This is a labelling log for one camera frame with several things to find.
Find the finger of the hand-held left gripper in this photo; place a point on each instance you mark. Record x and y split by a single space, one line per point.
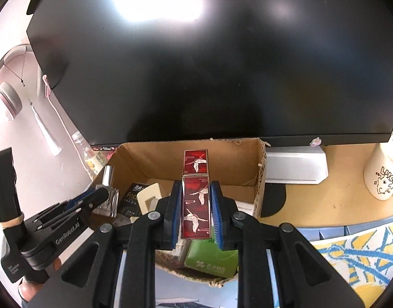
55 210
93 199

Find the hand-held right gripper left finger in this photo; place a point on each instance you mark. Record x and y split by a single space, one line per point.
176 211

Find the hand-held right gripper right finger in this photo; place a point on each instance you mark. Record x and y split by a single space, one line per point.
215 211

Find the red crane-print box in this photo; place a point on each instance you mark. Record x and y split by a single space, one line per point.
196 199

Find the clear glass perfume bottle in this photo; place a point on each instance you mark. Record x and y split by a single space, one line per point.
107 176

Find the beige wooden block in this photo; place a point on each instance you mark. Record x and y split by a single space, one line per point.
148 195

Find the black tissue packet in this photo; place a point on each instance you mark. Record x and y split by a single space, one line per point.
130 197

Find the green and white medicine box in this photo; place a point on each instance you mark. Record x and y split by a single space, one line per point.
209 260

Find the cardboard box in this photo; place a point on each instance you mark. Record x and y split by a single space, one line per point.
241 163

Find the person's left hand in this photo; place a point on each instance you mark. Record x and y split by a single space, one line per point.
28 291

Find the white paper box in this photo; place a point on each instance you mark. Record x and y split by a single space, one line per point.
246 207

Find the clear bottle with flower label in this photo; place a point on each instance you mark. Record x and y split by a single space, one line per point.
90 160

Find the black round pad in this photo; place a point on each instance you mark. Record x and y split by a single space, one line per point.
273 199

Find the blue desk mat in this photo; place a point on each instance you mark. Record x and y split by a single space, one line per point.
177 287

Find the white monitor stand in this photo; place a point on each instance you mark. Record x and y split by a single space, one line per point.
296 166

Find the pink headphones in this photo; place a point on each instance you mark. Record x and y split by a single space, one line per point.
8 99

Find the small pink sticker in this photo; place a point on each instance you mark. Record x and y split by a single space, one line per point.
316 141

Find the black computer monitor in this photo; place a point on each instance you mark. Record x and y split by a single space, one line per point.
215 70

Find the blue and yellow cloth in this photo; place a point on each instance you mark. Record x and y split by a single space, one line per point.
360 250

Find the white printed mug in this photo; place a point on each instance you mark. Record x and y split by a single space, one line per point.
379 173

